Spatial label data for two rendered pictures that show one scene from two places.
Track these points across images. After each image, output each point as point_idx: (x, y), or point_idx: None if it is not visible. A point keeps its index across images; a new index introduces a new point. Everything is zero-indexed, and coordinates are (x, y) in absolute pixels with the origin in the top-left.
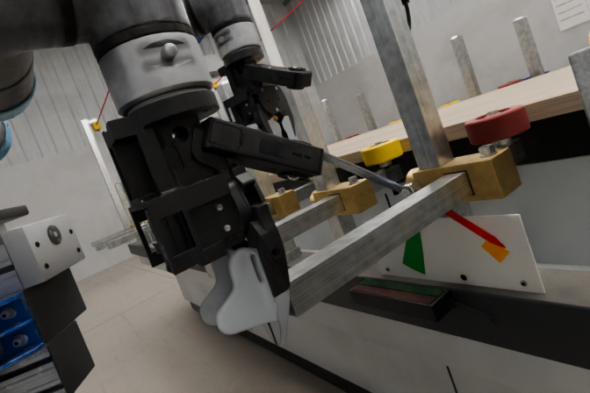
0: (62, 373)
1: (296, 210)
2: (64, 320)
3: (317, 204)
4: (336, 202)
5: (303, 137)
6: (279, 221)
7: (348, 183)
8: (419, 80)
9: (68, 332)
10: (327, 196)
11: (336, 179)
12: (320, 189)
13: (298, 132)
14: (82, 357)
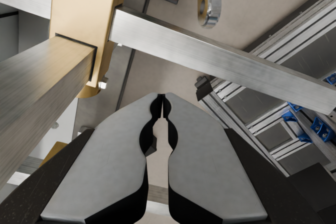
0: (327, 176)
1: (65, 143)
2: (322, 216)
3: (164, 33)
4: (129, 11)
5: (22, 137)
6: (223, 73)
7: None
8: None
9: (317, 206)
10: (107, 46)
11: (57, 39)
12: (91, 70)
13: (4, 171)
14: (298, 185)
